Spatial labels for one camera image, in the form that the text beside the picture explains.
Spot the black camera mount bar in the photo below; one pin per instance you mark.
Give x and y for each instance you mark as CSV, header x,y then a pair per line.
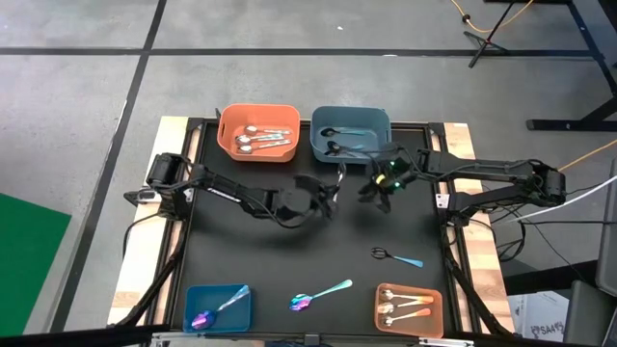
x,y
72,337

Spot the black aluminium table frame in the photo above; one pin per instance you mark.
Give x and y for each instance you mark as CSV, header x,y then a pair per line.
x,y
414,125

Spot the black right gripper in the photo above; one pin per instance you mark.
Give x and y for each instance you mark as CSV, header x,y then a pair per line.
x,y
395,173

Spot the white cardboard box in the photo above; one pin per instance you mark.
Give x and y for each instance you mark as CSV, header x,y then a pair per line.
x,y
540,318

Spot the green floor mat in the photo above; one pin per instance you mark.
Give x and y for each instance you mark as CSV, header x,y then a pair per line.
x,y
29,265

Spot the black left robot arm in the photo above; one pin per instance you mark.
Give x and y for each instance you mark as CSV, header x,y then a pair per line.
x,y
226,190

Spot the grey cabinet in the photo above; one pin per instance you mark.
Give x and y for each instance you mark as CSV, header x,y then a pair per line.
x,y
607,241

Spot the large orange plastic bin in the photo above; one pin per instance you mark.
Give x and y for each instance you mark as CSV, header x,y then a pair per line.
x,y
226,115

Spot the large grey-blue plastic bin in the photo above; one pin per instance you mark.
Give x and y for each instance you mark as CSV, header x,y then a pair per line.
x,y
376,120

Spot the iridescent rainbow spoon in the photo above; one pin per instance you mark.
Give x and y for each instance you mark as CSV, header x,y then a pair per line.
x,y
203,319
341,176
300,302

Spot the black desk frame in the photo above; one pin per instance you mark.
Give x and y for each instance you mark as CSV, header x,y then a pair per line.
x,y
554,125

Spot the white metal plate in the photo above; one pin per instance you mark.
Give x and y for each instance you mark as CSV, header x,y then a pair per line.
x,y
443,201

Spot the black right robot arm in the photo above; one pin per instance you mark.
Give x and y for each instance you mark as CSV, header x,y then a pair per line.
x,y
482,166

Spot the wooden table plank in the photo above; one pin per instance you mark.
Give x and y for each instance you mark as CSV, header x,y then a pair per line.
x,y
169,135
463,144

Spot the black tripod stand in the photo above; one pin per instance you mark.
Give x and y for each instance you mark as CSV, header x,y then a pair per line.
x,y
486,42

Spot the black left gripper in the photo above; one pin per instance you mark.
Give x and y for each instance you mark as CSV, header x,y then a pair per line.
x,y
299,202

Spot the small orange tray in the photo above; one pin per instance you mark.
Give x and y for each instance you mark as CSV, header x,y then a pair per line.
x,y
410,332

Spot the small blue tray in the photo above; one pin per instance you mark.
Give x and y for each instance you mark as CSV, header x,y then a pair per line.
x,y
202,294

